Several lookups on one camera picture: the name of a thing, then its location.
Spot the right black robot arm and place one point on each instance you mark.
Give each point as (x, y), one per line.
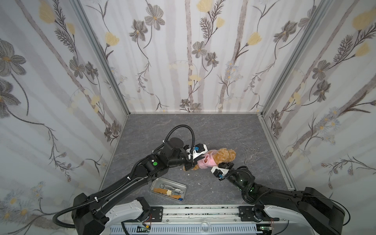
(322, 214)

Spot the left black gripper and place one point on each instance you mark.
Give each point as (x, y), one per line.
(189, 161)

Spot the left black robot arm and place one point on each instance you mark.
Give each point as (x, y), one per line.
(91, 213)

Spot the wooden brush in tray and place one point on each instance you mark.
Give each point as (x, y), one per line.
(168, 193)

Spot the brown teddy bear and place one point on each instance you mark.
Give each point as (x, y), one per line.
(223, 155)

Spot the metal tray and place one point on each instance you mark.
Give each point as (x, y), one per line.
(158, 181)

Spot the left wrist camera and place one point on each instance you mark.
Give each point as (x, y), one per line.
(197, 153)

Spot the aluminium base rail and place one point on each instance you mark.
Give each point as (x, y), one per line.
(129, 219)

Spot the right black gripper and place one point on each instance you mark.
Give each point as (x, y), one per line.
(224, 167)

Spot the pink teddy hoodie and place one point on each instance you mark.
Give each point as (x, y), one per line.
(208, 160)

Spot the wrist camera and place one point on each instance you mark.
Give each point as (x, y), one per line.
(219, 172)
(197, 153)

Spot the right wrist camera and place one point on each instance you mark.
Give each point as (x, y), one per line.
(219, 172)

